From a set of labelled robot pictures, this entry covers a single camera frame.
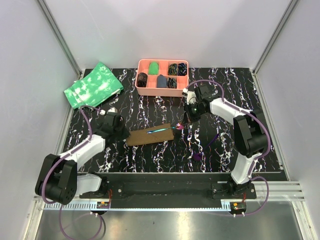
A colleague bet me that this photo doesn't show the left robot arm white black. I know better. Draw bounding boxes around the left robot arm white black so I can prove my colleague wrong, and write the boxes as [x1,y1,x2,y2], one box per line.
[35,112,130,205]

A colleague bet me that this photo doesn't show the brown cloth napkin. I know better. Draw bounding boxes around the brown cloth napkin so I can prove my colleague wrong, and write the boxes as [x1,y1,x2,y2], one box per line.
[125,123,174,146]

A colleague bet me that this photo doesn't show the green white patterned cloth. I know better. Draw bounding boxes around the green white patterned cloth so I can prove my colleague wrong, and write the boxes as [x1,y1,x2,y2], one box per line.
[64,62,124,109]

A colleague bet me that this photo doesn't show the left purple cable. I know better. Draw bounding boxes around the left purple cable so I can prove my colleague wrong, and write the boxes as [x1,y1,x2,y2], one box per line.
[41,105,107,240]

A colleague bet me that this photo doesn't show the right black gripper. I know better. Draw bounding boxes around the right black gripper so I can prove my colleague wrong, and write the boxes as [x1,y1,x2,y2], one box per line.
[182,101,207,126]

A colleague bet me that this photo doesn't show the green rolled cloth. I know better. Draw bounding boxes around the green rolled cloth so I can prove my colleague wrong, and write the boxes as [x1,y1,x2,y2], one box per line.
[148,61,159,75]

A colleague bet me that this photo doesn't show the dark brown rolled cloth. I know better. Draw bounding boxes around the dark brown rolled cloth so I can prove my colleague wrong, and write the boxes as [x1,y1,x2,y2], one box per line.
[136,72,148,88]

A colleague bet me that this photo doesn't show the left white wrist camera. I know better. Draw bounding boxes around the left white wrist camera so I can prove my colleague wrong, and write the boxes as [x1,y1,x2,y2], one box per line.
[99,107,118,116]

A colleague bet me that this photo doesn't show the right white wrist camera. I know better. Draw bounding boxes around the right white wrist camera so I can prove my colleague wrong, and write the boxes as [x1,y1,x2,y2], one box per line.
[182,88,197,105]

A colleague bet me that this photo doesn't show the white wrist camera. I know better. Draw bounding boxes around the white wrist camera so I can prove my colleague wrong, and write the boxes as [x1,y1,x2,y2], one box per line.
[99,107,118,116]
[182,88,197,105]

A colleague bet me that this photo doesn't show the black patterned rolled cloth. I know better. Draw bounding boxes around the black patterned rolled cloth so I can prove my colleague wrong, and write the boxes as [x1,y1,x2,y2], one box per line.
[167,77,178,89]

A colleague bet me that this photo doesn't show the black marble pattern mat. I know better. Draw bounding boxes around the black marble pattern mat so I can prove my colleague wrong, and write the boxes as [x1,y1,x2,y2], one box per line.
[48,67,288,181]

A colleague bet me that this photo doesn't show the black multicolour rolled cloth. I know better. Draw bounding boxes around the black multicolour rolled cloth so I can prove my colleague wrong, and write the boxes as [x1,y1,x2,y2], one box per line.
[167,63,178,76]

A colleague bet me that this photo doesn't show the black blue rolled cloth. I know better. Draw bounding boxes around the black blue rolled cloth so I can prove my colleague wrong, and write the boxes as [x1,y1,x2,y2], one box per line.
[177,62,188,76]

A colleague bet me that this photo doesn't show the blue grey rolled cloth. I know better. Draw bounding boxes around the blue grey rolled cloth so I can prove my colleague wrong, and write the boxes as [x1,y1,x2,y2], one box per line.
[156,74,167,88]

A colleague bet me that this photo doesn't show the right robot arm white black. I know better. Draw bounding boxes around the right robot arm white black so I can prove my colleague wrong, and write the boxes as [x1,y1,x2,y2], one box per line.
[176,85,271,199]

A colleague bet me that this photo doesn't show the pink compartment tray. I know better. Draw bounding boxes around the pink compartment tray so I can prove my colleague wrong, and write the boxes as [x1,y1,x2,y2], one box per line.
[135,59,189,98]

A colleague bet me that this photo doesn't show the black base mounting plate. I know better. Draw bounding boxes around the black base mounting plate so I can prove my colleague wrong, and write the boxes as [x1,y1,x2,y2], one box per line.
[80,173,257,211]

